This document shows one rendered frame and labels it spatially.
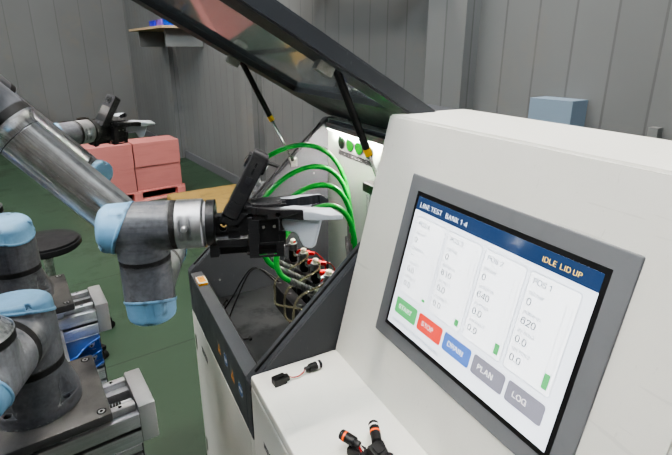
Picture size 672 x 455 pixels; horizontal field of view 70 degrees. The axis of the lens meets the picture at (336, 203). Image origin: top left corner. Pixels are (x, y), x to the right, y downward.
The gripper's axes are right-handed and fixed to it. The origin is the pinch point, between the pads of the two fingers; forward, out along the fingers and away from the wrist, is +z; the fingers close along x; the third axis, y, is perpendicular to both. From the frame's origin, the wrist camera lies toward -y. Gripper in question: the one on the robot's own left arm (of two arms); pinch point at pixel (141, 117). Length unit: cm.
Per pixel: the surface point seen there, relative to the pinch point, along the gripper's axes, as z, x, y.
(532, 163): -38, 134, -25
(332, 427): -50, 113, 32
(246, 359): -38, 82, 40
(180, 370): 36, -18, 150
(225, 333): -32, 70, 42
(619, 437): -57, 154, 2
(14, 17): 396, -800, 34
